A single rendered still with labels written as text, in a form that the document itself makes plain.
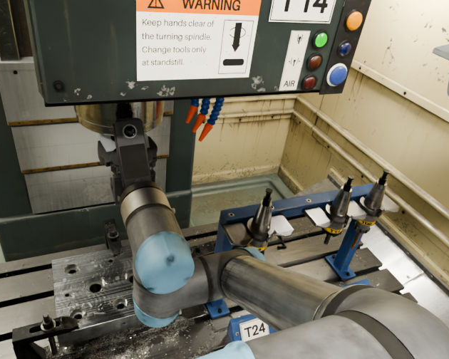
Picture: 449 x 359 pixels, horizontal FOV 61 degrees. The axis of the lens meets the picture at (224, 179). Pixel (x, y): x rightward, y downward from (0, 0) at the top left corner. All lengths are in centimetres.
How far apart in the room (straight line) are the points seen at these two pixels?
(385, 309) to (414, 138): 120
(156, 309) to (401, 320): 40
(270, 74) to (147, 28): 19
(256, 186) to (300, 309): 171
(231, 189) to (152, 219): 151
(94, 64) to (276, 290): 34
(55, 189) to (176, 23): 96
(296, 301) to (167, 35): 34
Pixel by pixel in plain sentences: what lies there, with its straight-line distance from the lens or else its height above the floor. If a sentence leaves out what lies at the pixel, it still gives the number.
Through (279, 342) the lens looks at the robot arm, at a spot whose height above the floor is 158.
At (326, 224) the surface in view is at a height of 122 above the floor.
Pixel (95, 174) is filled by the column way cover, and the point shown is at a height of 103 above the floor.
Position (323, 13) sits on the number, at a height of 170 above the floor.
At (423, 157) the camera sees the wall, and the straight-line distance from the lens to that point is 145.
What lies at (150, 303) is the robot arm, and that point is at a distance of 60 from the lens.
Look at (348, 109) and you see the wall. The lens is 169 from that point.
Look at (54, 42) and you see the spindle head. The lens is 47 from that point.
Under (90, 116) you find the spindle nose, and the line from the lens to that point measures 68.
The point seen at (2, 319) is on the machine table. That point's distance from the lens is 115.
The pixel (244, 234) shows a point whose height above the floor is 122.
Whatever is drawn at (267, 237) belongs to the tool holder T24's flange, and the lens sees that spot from 87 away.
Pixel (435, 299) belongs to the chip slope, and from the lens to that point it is 150.
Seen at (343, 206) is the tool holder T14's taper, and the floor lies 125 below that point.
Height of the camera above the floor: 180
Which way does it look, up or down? 35 degrees down
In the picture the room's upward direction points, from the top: 9 degrees clockwise
